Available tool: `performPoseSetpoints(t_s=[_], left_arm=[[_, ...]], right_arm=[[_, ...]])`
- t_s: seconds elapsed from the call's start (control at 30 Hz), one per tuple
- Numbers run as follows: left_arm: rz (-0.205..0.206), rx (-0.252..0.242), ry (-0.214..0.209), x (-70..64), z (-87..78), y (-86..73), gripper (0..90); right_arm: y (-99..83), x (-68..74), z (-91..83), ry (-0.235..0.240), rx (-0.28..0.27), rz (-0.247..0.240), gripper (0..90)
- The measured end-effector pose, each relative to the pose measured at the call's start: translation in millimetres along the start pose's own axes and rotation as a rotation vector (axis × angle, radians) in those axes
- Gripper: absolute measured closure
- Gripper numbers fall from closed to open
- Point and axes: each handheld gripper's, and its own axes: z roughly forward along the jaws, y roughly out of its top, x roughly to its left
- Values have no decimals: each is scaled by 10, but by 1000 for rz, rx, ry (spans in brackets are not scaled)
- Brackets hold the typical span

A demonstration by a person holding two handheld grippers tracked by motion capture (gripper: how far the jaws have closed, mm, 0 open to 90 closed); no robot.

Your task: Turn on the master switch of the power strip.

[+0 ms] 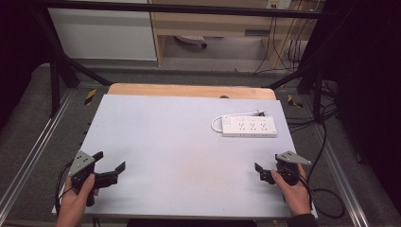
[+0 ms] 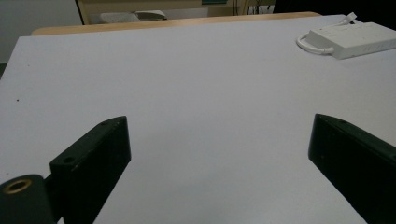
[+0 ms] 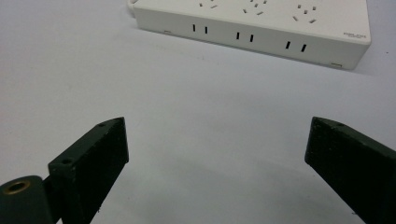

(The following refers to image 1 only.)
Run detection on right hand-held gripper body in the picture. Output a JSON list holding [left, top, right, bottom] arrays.
[[271, 150, 313, 187]]

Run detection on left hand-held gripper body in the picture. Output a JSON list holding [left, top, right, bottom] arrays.
[[67, 150, 107, 208]]

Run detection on person's right hand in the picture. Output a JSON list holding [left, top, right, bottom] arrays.
[[270, 163, 312, 218]]

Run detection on person's left hand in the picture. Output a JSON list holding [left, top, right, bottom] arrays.
[[56, 173, 96, 220]]

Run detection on white power strip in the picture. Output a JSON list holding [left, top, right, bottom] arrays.
[[220, 114, 279, 138]]

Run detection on pale blue table board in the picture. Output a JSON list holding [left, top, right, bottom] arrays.
[[51, 94, 319, 219]]

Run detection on person's dark clothing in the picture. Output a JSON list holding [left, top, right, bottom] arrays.
[[126, 218, 258, 227]]

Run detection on black curtain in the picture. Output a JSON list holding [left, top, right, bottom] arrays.
[[310, 0, 401, 216], [0, 0, 53, 131]]

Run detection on white cabinet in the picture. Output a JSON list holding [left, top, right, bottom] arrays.
[[47, 0, 158, 61]]

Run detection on grey object under desk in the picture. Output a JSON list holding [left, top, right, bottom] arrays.
[[174, 34, 209, 49]]

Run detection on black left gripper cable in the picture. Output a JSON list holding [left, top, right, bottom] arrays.
[[54, 160, 74, 216]]

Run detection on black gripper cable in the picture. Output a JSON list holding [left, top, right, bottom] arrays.
[[296, 121, 346, 219], [54, 160, 74, 216]]

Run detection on black floor cables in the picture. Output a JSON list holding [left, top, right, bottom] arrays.
[[284, 79, 340, 134]]

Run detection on aluminium floor rail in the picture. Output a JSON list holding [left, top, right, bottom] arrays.
[[310, 122, 371, 227], [0, 89, 76, 219]]

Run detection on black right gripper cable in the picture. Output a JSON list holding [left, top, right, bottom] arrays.
[[296, 121, 346, 219]]

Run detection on black frame stand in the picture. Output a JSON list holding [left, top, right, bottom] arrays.
[[267, 60, 325, 123], [29, 6, 113, 118]]

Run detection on black hanging cables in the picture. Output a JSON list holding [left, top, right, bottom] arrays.
[[253, 16, 311, 76]]

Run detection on white wall socket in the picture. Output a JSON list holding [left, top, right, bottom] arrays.
[[266, 0, 293, 10]]

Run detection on black frame crossbar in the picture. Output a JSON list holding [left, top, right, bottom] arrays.
[[39, 0, 330, 20]]

